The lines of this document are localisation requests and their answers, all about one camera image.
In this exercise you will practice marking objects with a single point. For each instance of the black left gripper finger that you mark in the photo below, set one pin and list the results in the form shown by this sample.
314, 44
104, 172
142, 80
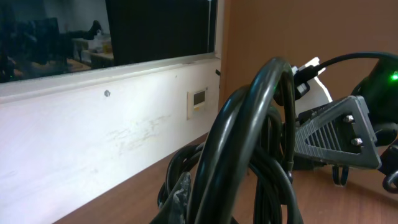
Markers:
174, 209

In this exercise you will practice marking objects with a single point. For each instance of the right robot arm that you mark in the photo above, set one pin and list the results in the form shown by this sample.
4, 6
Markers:
379, 89

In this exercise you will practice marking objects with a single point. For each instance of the white wall thermostat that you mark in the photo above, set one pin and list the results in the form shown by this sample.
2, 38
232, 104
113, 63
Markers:
196, 103

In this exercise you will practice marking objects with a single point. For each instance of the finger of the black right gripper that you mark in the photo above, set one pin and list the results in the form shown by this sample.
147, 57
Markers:
338, 133

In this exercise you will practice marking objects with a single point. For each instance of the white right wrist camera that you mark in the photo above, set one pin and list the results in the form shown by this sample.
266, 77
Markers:
317, 95

